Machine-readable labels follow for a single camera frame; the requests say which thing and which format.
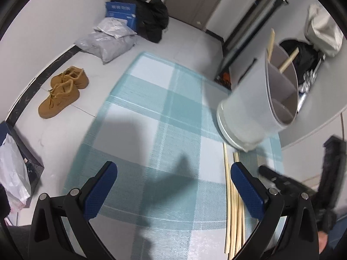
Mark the grey divided utensil holder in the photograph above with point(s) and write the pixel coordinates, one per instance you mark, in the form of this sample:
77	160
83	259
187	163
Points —
249	105

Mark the dark blue paper bag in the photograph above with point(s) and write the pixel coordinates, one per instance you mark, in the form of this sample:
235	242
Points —
24	151

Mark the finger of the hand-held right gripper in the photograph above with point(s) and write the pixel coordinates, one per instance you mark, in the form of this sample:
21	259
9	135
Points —
282	180

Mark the blue cardboard box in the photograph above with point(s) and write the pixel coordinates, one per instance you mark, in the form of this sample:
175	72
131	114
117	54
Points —
119	10

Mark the grey brown door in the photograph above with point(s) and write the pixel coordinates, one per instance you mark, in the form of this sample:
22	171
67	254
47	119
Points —
195	0

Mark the black backpack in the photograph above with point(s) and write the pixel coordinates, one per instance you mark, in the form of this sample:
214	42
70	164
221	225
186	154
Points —
306	54

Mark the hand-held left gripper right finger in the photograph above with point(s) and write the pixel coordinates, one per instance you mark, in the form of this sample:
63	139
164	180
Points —
246	192

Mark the white cabinet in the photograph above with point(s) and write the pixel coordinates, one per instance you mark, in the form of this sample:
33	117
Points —
320	113

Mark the person's right hand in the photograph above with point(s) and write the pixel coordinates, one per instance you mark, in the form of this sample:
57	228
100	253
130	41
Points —
322	242

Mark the tan suede shoe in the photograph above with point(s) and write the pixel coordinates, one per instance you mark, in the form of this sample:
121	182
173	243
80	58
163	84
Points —
57	100
76	77

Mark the teal checkered mat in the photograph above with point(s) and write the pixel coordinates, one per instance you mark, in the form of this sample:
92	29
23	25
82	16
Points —
162	113

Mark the pile of wooden chopsticks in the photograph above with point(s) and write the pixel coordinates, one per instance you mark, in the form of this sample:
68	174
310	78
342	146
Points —
231	195

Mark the small grey plastic parcel bag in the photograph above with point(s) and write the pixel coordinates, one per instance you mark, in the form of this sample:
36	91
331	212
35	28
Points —
113	27

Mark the black bag with beige cloth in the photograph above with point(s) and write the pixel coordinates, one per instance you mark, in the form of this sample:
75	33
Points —
151	19

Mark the white fabric bag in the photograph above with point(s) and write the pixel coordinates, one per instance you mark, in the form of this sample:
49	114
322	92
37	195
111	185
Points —
322	29

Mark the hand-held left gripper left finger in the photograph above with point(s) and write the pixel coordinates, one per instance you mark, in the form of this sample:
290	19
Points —
100	192

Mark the black tripod stand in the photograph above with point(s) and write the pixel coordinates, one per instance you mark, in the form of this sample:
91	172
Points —
254	19

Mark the wooden chopstick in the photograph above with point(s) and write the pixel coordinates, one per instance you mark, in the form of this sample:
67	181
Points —
288	59
271	43

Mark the large grey plastic parcel bag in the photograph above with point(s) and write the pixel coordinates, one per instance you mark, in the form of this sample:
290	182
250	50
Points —
108	46

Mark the orange and black object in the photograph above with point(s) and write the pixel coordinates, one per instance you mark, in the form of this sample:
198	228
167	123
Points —
224	79

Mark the silver folded umbrella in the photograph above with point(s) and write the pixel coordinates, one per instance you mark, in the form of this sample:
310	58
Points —
309	81

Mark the dark cloth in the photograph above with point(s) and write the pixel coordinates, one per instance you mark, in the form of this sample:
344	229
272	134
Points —
4	203

